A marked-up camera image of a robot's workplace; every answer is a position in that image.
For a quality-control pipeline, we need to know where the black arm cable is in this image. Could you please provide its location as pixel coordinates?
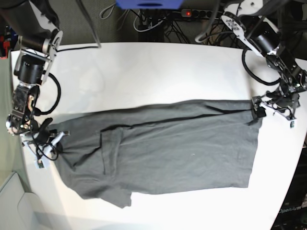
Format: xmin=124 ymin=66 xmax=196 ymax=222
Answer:
xmin=57 ymin=0 xmax=101 ymax=52

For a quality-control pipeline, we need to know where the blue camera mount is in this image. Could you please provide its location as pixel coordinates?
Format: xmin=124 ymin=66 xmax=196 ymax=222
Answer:
xmin=116 ymin=0 xmax=183 ymax=9

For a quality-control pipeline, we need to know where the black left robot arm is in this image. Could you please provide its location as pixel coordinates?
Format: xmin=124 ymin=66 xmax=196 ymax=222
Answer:
xmin=220 ymin=0 xmax=307 ymax=121

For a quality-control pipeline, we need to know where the dark grey t-shirt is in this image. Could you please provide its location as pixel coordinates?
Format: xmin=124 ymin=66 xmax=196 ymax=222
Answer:
xmin=50 ymin=100 xmax=262 ymax=208

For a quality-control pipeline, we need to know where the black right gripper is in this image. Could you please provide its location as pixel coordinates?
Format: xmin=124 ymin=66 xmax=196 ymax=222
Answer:
xmin=32 ymin=117 xmax=58 ymax=145

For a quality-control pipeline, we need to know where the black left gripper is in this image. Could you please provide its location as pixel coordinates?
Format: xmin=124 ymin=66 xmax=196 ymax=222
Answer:
xmin=251 ymin=91 xmax=300 ymax=119

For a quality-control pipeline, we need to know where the white camera bracket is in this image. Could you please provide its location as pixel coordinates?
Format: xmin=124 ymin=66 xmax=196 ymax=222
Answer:
xmin=22 ymin=131 xmax=70 ymax=169
xmin=261 ymin=95 xmax=299 ymax=129

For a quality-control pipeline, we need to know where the red clamp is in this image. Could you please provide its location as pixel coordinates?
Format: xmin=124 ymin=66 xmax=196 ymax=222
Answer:
xmin=0 ymin=35 xmax=11 ymax=59

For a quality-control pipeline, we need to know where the black power strip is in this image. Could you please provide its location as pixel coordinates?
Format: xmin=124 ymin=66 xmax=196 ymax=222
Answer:
xmin=180 ymin=9 xmax=213 ymax=20

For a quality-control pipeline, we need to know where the black cable bundle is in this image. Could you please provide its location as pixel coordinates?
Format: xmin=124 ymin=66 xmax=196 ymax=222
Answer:
xmin=131 ymin=9 xmax=228 ymax=45

